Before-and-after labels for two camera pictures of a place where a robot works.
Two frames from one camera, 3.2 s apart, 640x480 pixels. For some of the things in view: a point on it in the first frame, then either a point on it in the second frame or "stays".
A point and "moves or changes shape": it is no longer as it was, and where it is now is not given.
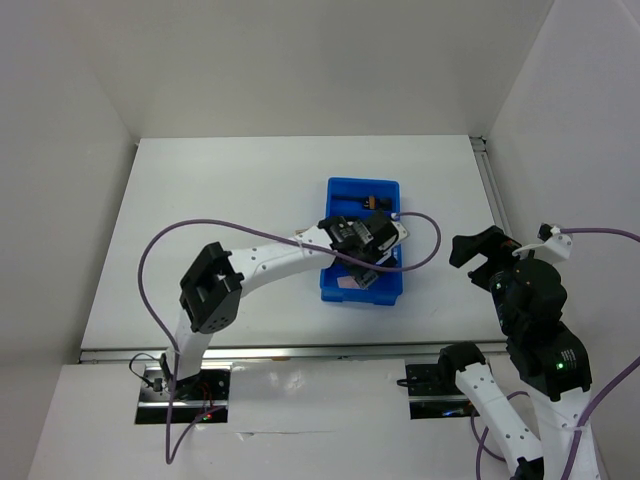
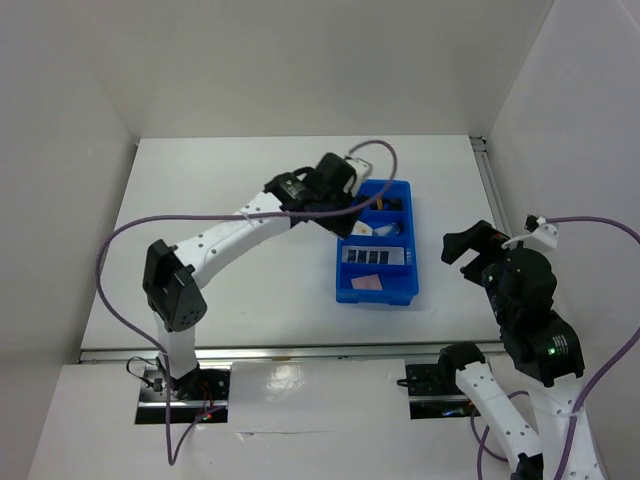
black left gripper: [361, 274] -> [343, 226]
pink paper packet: [347, 282] moves or changes shape
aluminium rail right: [494, 196] stays
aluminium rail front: [416, 350] stays
